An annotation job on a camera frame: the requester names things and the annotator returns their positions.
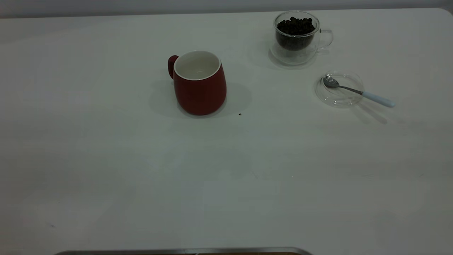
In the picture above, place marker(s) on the silver metal bar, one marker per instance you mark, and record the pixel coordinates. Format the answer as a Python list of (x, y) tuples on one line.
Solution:
[(177, 251)]

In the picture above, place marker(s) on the clear glass saucer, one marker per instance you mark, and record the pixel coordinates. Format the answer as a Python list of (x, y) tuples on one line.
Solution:
[(339, 98)]

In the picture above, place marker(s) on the coffee beans pile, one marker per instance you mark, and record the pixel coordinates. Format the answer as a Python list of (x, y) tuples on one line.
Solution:
[(295, 30)]

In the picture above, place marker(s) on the clear glass cup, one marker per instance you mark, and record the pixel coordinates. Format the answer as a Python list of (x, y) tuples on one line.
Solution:
[(296, 55)]

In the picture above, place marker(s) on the red ceramic mug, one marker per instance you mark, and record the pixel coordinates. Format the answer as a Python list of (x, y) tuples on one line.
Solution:
[(200, 95)]

